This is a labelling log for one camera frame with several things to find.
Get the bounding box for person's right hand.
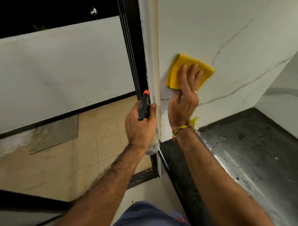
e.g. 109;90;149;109
168;63;204;131

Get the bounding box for person's left hand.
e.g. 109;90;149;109
125;101;158;149

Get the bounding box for clear spray bottle black head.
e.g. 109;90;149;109
138;90;160;156

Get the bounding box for yellow cleaning cloth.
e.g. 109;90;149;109
165;54;215;91

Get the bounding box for person's left forearm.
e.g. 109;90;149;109
55;142;147;226

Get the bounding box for person's right forearm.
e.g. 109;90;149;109
173;126;275;226

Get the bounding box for grey floor slab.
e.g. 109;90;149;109
29;114;79;155

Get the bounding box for blue shorts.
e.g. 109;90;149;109
111;201;190;226

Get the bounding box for yellow thread wrist bracelet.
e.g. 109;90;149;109
172;116;199;141

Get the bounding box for black door frame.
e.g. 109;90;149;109
116;0;160;189

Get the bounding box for black metal frame bar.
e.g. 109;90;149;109
0;190;71;214

